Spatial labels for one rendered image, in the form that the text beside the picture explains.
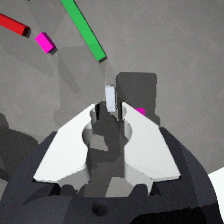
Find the red rod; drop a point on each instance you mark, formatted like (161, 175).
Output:
(14, 25)

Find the small magenta block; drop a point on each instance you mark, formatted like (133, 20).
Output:
(141, 110)
(45, 42)

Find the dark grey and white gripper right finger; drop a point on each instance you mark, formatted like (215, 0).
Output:
(153, 156)

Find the grey rod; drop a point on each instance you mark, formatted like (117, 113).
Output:
(110, 98)

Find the green rod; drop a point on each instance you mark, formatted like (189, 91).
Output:
(84, 28)

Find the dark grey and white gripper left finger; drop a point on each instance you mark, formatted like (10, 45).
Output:
(62, 158)

